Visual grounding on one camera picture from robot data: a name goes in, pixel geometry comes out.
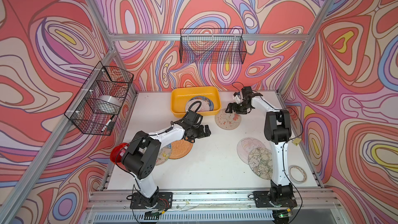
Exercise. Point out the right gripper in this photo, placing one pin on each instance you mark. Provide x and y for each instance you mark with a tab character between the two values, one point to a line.
235	109

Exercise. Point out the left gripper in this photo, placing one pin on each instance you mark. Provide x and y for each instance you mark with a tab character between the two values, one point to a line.
202	134

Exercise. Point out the pink swirl coaster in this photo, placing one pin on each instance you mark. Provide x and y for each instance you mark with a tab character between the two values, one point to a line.
206	102

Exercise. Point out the yellow plastic storage box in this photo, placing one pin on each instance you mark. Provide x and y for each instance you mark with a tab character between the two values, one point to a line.
181	96

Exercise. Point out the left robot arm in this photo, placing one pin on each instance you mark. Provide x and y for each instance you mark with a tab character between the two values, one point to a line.
141	154

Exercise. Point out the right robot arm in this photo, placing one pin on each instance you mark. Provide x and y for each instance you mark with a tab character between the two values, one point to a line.
277	130

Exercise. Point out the orange round coaster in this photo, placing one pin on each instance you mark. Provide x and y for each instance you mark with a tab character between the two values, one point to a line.
180	149

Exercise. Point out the pale pink cloud coaster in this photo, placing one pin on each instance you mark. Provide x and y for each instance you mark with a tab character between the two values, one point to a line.
246	145

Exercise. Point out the cream blue doodle coaster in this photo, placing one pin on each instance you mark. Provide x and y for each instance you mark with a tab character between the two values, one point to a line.
164	154

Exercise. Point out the green line-art coaster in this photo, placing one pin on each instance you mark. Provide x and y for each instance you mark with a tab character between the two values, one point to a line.
261	163

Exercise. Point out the red plastic cup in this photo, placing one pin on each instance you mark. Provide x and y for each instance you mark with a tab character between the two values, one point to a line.
117	154

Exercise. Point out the silver tape roll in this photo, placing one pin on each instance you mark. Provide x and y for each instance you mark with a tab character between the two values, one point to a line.
107	104

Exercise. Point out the white tape roll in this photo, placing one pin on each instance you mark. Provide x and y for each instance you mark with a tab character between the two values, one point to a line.
297	174

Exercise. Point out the marker pen in basket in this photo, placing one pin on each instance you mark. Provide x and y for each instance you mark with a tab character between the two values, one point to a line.
108	126

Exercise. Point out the back wall wire basket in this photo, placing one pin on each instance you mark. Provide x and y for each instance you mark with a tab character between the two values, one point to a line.
212	46

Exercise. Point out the wall wire basket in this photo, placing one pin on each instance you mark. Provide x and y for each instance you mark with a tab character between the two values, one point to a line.
212	46
103	80

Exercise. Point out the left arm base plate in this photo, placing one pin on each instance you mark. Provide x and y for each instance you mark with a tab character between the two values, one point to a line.
160	200

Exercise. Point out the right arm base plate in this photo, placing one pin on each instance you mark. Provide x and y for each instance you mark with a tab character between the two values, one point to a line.
269	199

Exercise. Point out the left wall wire basket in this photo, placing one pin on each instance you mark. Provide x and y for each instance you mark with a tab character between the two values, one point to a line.
103	80

